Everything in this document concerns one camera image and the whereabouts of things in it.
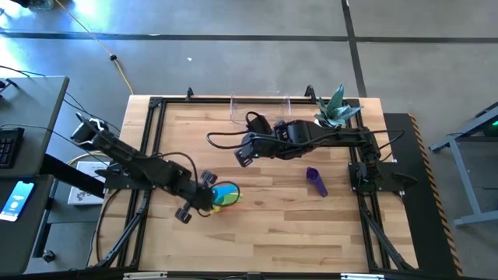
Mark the dark grey desk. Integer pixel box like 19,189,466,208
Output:
0,173,55,275

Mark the black hazard-striped floor mat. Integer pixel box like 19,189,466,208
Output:
383,112,465,278

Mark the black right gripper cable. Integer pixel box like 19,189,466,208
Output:
205,131,256,151

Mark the clear plastic basket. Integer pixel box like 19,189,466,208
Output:
229,93,293,125

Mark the black aluminium table frame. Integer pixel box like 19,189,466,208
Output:
95,85,419,273

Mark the yellow floor cable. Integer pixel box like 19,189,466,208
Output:
54,0,135,96

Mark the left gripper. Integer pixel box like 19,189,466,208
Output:
174,170,219,225

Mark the green measuring cup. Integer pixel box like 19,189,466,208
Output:
223,192,244,206

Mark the silver metal bracket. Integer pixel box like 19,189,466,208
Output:
123,271,168,280
341,273,385,280

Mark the smartphone with blue screen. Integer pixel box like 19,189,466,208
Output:
0,180,36,222

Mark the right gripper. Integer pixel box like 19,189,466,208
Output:
234,111,279,168

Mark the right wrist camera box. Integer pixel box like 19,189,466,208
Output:
274,120,293,142

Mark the grey metal stand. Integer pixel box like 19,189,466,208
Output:
429,101,498,229

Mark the white printed booklet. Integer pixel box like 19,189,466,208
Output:
68,160,112,206

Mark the purple measuring spoon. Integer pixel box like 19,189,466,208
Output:
306,166,329,198

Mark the teal measuring cup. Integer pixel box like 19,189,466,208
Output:
212,184,239,206

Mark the black keyboard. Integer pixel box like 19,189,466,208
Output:
0,127,25,170

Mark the green snake plant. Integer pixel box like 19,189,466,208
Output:
314,83,365,129

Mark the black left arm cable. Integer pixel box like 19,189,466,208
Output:
155,151,200,187

